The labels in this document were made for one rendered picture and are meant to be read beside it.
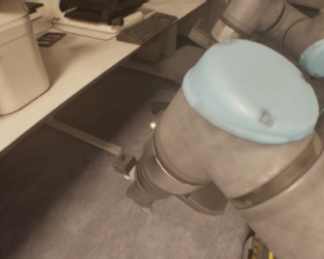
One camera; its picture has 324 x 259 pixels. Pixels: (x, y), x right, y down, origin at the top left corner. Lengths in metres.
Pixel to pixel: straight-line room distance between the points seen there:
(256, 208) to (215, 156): 0.05
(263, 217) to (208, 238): 1.07
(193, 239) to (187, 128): 1.08
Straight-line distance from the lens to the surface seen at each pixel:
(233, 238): 1.28
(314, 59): 0.51
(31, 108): 0.72
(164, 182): 0.25
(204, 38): 0.59
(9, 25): 0.66
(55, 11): 1.36
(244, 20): 0.57
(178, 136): 0.18
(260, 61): 0.17
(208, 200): 0.30
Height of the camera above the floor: 1.14
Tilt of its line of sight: 43 degrees down
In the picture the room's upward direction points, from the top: 3 degrees clockwise
